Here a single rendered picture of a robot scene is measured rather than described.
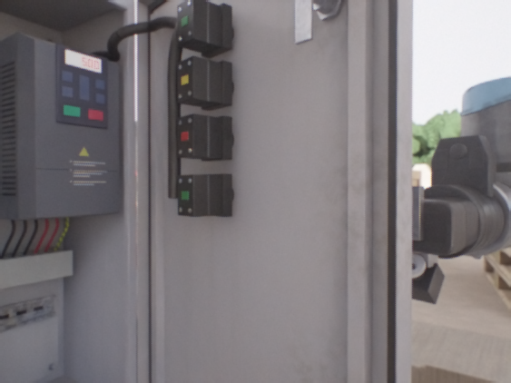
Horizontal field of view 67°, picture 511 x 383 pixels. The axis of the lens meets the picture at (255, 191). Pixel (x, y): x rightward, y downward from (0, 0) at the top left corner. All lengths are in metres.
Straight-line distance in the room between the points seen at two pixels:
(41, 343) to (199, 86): 0.52
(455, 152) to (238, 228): 0.25
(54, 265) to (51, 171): 0.19
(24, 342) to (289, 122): 0.55
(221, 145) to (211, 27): 0.12
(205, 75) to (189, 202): 0.13
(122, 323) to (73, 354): 0.16
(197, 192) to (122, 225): 0.24
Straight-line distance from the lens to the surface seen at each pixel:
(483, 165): 0.47
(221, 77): 0.42
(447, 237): 0.36
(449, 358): 1.70
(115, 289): 0.64
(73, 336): 0.76
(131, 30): 0.57
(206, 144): 0.40
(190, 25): 0.42
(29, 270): 0.65
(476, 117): 0.58
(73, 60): 0.56
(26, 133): 0.54
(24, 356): 0.75
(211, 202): 0.40
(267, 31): 0.41
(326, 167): 0.33
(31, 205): 0.53
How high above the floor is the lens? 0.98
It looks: 1 degrees down
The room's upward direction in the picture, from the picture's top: straight up
